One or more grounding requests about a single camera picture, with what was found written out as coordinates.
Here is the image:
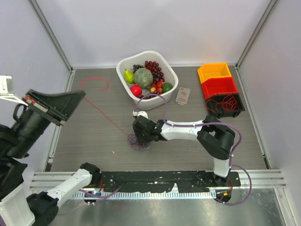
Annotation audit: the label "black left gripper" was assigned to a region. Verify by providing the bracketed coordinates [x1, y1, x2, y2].
[8, 85, 88, 154]

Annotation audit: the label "cable bundle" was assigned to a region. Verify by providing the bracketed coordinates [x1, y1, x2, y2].
[127, 132, 151, 152]

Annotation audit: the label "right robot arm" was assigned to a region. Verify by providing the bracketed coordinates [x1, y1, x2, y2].
[132, 115, 237, 186]

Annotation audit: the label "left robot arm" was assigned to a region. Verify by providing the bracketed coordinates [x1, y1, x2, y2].
[0, 89, 101, 226]

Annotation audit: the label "dark red grapes front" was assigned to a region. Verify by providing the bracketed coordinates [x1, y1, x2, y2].
[138, 91, 162, 99]

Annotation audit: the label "red apple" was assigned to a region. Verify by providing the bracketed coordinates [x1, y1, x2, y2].
[130, 85, 142, 97]

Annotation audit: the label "red yellow cherries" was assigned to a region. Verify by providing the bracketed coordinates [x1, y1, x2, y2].
[149, 81, 164, 94]

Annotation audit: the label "green lime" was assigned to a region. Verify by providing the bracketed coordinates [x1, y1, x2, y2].
[162, 82, 173, 93]

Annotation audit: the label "white red card box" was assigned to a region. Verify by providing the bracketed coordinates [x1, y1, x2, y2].
[175, 87, 190, 105]

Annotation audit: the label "green melon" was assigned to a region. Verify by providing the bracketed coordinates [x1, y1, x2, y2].
[134, 68, 153, 89]

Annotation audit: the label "green pear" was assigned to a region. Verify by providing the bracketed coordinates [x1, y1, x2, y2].
[124, 70, 134, 84]

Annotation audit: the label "red grape bunch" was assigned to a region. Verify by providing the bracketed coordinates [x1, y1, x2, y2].
[144, 61, 165, 82]

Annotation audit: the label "white plastic basket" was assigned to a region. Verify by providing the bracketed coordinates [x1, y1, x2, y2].
[116, 50, 179, 111]

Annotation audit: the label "dark purple grape bunch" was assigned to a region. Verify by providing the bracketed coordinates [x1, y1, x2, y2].
[133, 65, 144, 73]

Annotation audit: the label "black storage bin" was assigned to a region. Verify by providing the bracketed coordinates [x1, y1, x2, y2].
[205, 93, 245, 119]

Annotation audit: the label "yellow storage bin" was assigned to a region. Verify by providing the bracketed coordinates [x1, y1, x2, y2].
[197, 62, 232, 83]

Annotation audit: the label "red storage bin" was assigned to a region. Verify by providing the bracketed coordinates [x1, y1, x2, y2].
[201, 77, 238, 100]

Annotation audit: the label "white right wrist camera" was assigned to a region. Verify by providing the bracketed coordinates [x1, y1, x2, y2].
[132, 111, 149, 119]

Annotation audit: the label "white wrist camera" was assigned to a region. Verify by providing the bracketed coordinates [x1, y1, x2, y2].
[132, 111, 149, 119]
[0, 75, 27, 106]

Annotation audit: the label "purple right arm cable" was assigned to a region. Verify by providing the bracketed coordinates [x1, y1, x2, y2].
[134, 94, 253, 208]

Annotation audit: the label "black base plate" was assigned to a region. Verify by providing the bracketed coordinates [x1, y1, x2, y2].
[101, 170, 241, 193]

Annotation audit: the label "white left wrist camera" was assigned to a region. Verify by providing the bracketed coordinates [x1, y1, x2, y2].
[0, 75, 27, 106]

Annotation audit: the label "aluminium rail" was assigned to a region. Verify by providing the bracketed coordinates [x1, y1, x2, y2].
[29, 169, 287, 200]

